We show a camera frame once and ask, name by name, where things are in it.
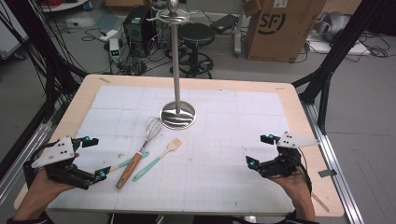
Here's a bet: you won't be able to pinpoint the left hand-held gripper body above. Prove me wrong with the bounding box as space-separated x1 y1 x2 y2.
22 135 97 190

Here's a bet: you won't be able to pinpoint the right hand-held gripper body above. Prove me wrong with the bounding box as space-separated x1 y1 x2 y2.
258 131 321 179

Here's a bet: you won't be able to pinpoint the green-handled wooden spoon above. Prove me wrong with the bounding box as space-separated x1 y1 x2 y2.
108 151 150 174

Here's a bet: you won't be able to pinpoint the wooden-handled wire whisk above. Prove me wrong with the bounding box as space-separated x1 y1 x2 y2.
115 116 163 190

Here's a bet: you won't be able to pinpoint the green-handled wooden spatula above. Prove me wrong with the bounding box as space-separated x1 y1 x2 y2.
132 137 185 182

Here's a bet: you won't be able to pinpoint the metal utensil stand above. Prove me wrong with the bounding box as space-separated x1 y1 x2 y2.
146 0 198 131

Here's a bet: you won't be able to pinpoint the person's left hand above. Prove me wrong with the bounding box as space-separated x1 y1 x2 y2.
28 169 78 203

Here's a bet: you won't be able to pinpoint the person's right hand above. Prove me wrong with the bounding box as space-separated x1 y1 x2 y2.
269 173 314 205

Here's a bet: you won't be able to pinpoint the white grid mat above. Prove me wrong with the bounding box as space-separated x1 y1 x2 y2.
46 85 300 216

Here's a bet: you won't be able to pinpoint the grey tape piece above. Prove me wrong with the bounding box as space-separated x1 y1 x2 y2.
318 168 338 178

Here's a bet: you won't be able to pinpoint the long beige tape strip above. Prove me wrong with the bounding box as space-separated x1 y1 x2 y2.
311 191 331 214

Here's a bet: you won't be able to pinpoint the white power meter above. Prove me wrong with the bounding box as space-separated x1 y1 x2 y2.
108 37 121 63

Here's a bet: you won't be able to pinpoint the large cardboard box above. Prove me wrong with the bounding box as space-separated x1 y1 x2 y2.
244 0 328 63

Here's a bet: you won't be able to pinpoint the white flat board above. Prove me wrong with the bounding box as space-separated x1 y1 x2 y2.
306 38 372 56

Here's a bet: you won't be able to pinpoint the white power strip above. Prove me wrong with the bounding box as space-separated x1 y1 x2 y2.
99 29 120 42

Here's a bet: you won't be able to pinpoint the white metal leg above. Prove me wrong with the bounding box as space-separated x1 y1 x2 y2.
233 0 246 59

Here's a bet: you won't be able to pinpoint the black computer tower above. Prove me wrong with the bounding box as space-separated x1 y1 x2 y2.
122 5 157 59

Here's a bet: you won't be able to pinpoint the grey rounded device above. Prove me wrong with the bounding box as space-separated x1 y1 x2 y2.
312 10 351 43

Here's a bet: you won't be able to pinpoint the black flat device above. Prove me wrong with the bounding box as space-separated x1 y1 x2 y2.
209 13 239 34

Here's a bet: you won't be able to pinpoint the white cabinet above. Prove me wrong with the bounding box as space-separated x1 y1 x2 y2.
0 0 30 60

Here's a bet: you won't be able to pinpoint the black round stool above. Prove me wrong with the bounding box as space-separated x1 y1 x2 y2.
169 21 217 79

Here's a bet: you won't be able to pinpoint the white round table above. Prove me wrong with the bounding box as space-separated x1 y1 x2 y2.
40 0 90 13

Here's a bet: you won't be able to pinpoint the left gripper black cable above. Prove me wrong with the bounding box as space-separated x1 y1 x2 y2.
22 141 60 189

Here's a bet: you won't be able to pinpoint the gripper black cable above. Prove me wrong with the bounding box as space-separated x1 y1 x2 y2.
297 148 313 194
22 141 60 189

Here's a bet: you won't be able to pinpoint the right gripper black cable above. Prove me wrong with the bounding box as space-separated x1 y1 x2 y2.
297 148 313 194

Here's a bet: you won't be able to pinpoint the tangle of floor cables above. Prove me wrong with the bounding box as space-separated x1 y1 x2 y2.
118 46 176 76

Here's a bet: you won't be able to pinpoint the black frame post with cables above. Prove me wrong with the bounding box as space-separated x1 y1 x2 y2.
0 0 88 125

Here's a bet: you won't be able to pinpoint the black frame strut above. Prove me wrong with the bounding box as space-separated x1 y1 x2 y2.
292 0 386 136

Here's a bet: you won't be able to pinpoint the black floor cables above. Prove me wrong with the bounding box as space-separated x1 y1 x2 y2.
358 32 391 59

